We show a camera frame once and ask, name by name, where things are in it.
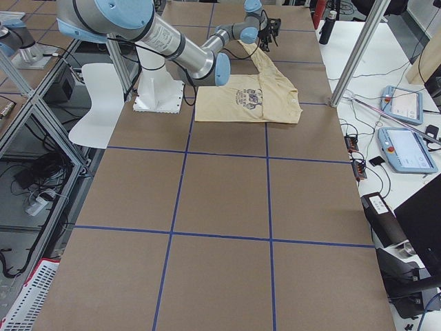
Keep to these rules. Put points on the white perforated basket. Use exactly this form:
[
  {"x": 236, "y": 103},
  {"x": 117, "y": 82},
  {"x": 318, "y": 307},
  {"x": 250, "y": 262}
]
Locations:
[{"x": 26, "y": 308}]

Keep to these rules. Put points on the reacher grabber stick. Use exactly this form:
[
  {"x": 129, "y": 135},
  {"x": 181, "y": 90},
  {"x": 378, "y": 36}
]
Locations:
[{"x": 350, "y": 97}]

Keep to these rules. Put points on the white plastic chair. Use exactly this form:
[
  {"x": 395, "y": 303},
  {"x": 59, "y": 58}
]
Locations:
[{"x": 95, "y": 128}]

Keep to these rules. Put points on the near blue teach pendant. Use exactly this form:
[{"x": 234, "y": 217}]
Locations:
[{"x": 405, "y": 151}]

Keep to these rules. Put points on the white power strip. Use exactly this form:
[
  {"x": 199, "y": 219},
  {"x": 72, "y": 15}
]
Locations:
[{"x": 38, "y": 205}]

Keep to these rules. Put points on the far blue teach pendant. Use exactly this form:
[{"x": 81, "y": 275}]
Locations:
[{"x": 402, "y": 104}]

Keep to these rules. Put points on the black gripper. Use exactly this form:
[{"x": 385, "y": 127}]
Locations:
[{"x": 264, "y": 34}]

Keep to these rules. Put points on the red cylinder bottle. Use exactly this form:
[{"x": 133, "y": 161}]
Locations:
[{"x": 318, "y": 12}]

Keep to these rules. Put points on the orange circuit board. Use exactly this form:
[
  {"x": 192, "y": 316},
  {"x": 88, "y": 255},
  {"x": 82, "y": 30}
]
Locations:
[{"x": 351, "y": 143}]

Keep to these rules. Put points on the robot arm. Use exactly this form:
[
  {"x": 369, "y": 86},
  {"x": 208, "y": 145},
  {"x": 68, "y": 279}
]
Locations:
[
  {"x": 254, "y": 25},
  {"x": 135, "y": 21}
]

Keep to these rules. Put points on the blue teach pendant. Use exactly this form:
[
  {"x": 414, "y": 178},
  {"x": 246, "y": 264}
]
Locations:
[
  {"x": 405, "y": 151},
  {"x": 402, "y": 104}
]

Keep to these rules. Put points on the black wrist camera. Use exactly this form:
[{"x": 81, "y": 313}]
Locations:
[{"x": 273, "y": 26}]

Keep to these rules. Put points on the black monitor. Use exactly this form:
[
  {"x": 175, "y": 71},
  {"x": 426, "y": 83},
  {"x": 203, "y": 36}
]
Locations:
[{"x": 419, "y": 218}]

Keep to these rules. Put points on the cream long-sleeve printed shirt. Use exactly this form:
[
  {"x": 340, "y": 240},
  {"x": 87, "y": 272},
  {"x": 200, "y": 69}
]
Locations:
[{"x": 268, "y": 96}]

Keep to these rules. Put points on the black water bottle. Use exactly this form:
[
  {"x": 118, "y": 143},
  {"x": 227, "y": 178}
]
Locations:
[{"x": 327, "y": 27}]

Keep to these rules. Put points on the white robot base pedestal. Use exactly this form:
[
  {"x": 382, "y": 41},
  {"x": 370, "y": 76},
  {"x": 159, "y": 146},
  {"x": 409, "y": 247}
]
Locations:
[{"x": 157, "y": 90}]

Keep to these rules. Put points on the aluminium frame post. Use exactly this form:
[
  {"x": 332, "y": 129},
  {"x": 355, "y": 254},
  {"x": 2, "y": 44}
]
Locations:
[{"x": 373, "y": 19}]

